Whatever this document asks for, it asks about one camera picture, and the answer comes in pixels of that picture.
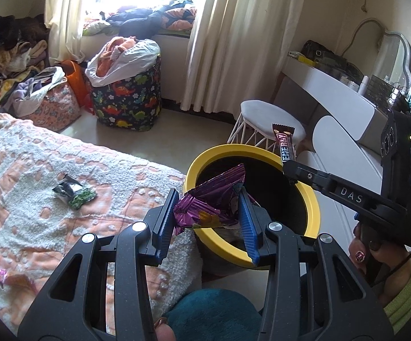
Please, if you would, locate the person's teal trouser leg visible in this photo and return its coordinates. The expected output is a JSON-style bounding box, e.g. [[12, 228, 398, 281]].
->
[[163, 289, 263, 341]]

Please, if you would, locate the pile of clothes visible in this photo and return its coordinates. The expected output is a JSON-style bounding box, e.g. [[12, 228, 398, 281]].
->
[[0, 14, 50, 114]]

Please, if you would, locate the white curved cabinet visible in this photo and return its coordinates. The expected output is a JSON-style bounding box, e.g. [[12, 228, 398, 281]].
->
[[296, 115, 383, 228]]

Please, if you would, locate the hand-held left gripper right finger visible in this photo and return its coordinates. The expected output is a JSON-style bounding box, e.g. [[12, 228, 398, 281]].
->
[[237, 186, 394, 341]]

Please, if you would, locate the orange patterned quilt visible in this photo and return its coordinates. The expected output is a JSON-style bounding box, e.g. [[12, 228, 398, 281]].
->
[[163, 5, 198, 31]]

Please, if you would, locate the sheer cream curtain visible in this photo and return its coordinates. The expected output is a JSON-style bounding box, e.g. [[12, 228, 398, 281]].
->
[[45, 0, 101, 66]]

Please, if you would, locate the grey wall cable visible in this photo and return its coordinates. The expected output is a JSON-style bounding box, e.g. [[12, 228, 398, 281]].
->
[[342, 18, 385, 57]]

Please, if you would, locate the camouflage bag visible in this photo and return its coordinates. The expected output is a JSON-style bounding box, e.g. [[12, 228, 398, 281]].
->
[[301, 40, 344, 66]]

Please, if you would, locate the dinosaur print laundry basket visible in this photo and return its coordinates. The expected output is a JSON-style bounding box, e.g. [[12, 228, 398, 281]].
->
[[90, 55, 162, 133]]

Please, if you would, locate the white vanity desk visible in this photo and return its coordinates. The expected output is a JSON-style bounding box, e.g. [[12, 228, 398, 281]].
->
[[280, 55, 391, 150]]

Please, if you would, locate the arched vanity mirror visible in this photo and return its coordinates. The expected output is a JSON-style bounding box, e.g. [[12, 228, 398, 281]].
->
[[379, 30, 411, 95]]

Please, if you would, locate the yellow flat box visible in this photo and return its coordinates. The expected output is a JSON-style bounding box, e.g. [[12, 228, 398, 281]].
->
[[287, 51, 316, 65]]

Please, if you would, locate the brown snack bar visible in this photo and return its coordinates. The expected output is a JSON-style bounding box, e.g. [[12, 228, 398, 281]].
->
[[271, 122, 296, 162]]

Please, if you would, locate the orange bag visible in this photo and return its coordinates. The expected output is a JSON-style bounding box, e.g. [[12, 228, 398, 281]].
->
[[60, 60, 94, 114]]

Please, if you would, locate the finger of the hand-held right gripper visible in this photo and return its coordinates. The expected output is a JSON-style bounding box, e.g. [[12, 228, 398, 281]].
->
[[283, 159, 387, 217]]

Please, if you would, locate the person's right hand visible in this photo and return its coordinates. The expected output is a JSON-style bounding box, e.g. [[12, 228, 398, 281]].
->
[[347, 224, 411, 303]]

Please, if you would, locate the purple foil snack wrapper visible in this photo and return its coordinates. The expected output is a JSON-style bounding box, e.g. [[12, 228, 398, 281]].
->
[[173, 163, 254, 237]]

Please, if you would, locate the pink floral bag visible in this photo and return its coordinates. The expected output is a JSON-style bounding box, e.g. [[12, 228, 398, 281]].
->
[[37, 83, 82, 132]]

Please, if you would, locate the thick cream curtain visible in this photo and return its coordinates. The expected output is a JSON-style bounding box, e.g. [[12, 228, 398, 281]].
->
[[180, 0, 327, 119]]

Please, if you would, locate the yellow rimmed black bin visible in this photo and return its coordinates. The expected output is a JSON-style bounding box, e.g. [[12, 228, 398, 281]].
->
[[184, 144, 321, 274]]

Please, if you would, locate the orange garment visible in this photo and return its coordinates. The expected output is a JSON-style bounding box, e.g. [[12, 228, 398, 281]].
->
[[97, 36, 137, 78]]

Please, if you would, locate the pink foil wrapper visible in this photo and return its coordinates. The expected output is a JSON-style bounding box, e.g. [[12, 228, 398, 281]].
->
[[0, 266, 37, 292]]

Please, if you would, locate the peach white textured blanket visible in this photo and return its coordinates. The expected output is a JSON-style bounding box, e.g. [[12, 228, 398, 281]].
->
[[0, 113, 202, 334]]

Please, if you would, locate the green black snack packet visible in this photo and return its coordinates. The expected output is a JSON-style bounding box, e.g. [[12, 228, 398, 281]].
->
[[51, 174, 97, 210]]

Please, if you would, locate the white plastic bag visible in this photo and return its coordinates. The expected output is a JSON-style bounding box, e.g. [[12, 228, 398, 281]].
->
[[85, 37, 160, 88]]

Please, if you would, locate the white octagonal wire stool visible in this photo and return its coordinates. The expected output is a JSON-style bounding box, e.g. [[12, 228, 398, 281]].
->
[[228, 100, 307, 155]]

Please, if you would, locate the dark blue jacket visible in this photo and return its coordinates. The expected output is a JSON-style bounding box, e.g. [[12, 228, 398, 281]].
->
[[104, 2, 172, 29]]

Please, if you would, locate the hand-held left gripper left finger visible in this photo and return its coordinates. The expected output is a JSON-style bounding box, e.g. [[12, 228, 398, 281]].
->
[[17, 188, 180, 341]]

